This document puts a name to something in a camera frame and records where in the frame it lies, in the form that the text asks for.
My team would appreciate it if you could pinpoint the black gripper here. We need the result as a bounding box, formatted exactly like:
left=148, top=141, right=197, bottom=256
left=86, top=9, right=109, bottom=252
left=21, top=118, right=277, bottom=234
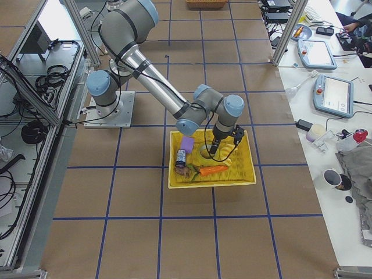
left=209, top=124, right=245, bottom=155

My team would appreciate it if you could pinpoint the yellow tape roll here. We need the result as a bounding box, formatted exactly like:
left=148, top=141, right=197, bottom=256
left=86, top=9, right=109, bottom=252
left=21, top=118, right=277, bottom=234
left=199, top=144, right=215, bottom=160

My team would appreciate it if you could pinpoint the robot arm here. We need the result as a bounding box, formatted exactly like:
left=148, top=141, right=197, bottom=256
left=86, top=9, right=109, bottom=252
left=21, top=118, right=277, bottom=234
left=87, top=1, right=245, bottom=155

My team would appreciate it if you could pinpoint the yellow toy banana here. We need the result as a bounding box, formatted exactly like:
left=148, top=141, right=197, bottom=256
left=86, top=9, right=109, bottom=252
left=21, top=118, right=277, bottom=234
left=218, top=144, right=238, bottom=166

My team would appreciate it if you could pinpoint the purple sponge block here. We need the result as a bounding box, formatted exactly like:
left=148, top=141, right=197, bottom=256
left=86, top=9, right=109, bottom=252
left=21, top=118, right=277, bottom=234
left=180, top=137, right=194, bottom=153

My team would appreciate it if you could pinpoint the orange toy carrot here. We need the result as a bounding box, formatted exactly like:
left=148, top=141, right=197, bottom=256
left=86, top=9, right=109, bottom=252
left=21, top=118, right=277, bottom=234
left=188, top=164, right=228, bottom=181

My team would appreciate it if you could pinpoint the yellow plastic basket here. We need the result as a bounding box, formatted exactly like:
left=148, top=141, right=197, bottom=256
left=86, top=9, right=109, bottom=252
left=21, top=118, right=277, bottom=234
left=168, top=129, right=256, bottom=189

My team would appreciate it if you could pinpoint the small drink can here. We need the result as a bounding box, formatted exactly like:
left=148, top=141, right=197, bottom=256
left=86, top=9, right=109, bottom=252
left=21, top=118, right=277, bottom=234
left=175, top=149, right=187, bottom=167

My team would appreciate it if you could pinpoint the brown toy root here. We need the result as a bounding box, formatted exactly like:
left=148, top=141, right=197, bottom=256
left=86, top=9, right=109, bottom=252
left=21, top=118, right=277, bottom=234
left=175, top=166, right=191, bottom=178

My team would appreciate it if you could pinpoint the black power adapter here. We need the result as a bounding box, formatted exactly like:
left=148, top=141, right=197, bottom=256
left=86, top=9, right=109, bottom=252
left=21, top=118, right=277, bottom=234
left=295, top=119, right=313, bottom=132

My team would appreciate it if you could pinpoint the light bulb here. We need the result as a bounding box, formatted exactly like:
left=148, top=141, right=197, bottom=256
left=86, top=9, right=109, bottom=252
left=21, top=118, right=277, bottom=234
left=285, top=70, right=319, bottom=99

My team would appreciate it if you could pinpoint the lavender cup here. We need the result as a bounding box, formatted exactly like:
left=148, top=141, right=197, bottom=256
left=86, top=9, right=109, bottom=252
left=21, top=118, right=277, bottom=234
left=306, top=124, right=326, bottom=142

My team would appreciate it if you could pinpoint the clear plastic holder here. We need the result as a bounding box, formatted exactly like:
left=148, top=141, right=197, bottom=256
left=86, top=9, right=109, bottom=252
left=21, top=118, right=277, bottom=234
left=312, top=130, right=339, bottom=153

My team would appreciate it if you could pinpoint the white mug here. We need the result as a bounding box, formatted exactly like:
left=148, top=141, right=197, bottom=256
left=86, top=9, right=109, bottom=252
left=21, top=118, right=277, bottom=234
left=313, top=169, right=342, bottom=191

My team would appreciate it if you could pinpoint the lower teach pendant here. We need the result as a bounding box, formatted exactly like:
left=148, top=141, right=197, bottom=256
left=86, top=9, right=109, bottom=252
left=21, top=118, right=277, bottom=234
left=313, top=74, right=354, bottom=119

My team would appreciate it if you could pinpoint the teach pendant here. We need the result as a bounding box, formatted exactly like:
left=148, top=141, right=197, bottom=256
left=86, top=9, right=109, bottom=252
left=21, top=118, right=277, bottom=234
left=297, top=39, right=338, bottom=70
left=313, top=74, right=354, bottom=119

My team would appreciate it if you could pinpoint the upper teach pendant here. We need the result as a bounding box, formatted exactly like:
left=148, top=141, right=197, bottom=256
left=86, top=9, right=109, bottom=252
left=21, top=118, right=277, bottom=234
left=297, top=39, right=338, bottom=70

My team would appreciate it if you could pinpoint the blue bowl with bottle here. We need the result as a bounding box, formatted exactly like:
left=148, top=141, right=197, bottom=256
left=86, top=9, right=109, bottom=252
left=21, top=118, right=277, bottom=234
left=291, top=24, right=313, bottom=41

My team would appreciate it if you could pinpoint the brown wicker basket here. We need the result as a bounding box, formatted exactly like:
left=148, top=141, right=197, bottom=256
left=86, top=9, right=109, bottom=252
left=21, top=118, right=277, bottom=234
left=185, top=0, right=228, bottom=9

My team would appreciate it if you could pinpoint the grey cloth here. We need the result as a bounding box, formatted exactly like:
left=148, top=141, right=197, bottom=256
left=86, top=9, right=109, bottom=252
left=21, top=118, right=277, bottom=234
left=336, top=139, right=371, bottom=247

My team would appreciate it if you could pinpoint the red round toy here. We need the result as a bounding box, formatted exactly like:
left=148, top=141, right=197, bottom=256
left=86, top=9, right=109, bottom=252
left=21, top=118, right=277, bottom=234
left=353, top=129, right=368, bottom=144

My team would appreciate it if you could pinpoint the black round lid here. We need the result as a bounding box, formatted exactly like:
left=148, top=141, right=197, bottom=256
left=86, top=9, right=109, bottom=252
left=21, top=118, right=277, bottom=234
left=345, top=196, right=353, bottom=203

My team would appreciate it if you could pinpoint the black smartphone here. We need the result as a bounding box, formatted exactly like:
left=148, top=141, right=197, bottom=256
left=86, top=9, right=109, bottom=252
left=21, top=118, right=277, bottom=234
left=316, top=26, right=334, bottom=36

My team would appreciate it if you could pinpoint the black computer monitor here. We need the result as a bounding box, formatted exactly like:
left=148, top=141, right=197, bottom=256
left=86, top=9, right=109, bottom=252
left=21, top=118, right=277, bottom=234
left=20, top=21, right=52, bottom=62

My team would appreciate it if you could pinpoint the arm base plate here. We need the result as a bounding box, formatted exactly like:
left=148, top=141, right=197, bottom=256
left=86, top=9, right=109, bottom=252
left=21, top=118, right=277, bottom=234
left=84, top=91, right=135, bottom=128

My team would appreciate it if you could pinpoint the aluminium frame post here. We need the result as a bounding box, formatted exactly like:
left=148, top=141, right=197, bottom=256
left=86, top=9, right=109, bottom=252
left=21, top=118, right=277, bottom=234
left=271, top=0, right=308, bottom=66

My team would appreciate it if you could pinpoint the black coiled cable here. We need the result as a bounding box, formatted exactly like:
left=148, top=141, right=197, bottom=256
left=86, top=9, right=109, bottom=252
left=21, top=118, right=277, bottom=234
left=21, top=119, right=47, bottom=145

